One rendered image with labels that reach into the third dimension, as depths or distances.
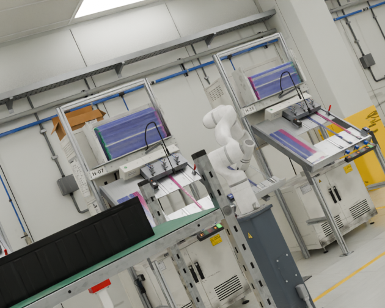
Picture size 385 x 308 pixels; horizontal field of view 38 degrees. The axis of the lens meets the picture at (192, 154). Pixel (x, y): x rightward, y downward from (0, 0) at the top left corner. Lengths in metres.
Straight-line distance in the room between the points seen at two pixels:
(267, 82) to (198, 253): 1.67
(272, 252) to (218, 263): 0.99
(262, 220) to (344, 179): 1.83
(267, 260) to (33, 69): 3.43
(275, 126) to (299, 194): 0.61
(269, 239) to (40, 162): 2.92
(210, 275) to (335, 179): 1.45
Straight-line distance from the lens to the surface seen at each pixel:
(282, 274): 3.27
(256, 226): 3.20
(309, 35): 6.75
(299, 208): 4.68
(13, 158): 5.52
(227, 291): 4.21
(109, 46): 6.11
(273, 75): 4.96
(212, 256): 4.15
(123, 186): 4.06
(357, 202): 4.99
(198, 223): 1.36
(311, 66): 6.79
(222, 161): 3.23
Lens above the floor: 1.06
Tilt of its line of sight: 2 degrees up
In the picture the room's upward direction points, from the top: 24 degrees counter-clockwise
